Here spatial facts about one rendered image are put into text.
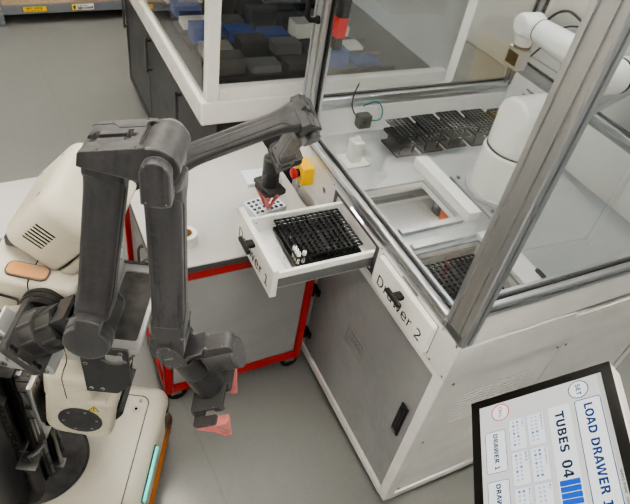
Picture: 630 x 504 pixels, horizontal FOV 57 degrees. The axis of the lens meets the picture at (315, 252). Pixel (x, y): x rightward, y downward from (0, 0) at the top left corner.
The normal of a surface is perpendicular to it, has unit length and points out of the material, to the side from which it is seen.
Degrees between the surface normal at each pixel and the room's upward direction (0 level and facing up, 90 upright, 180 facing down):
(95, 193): 95
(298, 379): 0
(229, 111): 90
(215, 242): 0
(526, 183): 90
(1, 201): 0
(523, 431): 50
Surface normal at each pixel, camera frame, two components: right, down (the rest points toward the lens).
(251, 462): 0.15, -0.73
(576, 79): -0.90, 0.19
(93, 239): -0.07, 0.66
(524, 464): -0.65, -0.64
